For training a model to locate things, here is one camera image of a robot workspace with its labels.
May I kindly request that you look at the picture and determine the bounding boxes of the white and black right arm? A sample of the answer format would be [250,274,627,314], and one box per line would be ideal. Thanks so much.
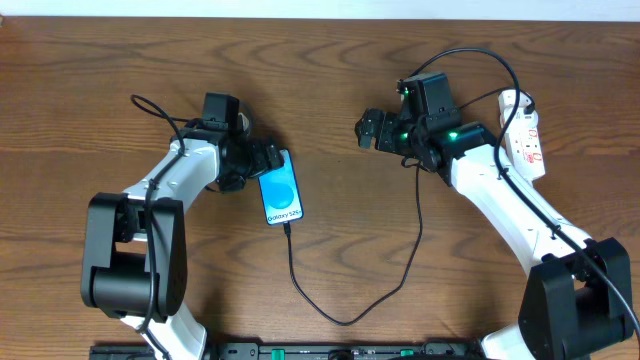
[355,73,639,359]

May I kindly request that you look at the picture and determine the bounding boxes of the blue Samsung Galaxy smartphone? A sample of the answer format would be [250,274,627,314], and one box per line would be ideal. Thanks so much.
[259,149,304,226]

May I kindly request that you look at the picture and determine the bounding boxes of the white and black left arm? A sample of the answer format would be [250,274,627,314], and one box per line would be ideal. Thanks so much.
[81,93,284,360]

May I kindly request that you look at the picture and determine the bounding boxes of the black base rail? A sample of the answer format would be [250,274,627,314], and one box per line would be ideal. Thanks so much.
[87,340,486,360]

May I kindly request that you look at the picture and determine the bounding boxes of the white power strip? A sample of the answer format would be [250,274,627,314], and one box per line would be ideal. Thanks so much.
[498,89,546,184]

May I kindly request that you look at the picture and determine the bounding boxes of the black charger cable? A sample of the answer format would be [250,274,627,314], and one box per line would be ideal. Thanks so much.
[282,86,537,327]

